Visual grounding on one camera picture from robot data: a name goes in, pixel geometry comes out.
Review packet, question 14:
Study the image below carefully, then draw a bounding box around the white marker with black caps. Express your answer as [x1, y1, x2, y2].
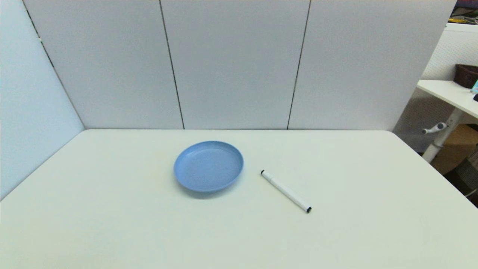
[261, 170, 312, 214]

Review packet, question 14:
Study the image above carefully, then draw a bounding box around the blue round plate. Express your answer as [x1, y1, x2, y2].
[173, 140, 244, 193]

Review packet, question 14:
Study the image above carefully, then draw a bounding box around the white crank handle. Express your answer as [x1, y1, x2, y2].
[422, 122, 448, 135]

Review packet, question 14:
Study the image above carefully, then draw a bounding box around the brown cardboard box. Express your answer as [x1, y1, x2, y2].
[430, 124, 478, 175]

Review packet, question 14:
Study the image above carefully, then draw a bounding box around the dark brown basket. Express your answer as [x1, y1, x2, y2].
[454, 64, 478, 89]

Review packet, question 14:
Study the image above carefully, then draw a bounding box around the dark mesh bin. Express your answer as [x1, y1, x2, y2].
[444, 157, 478, 208]

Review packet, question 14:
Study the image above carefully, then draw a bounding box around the white side table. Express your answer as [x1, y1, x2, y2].
[417, 79, 478, 119]

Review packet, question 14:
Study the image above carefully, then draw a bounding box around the white perforated panel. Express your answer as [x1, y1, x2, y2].
[393, 22, 478, 154]

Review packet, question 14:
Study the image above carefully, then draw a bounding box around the white table leg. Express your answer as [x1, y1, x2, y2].
[422, 108, 465, 164]

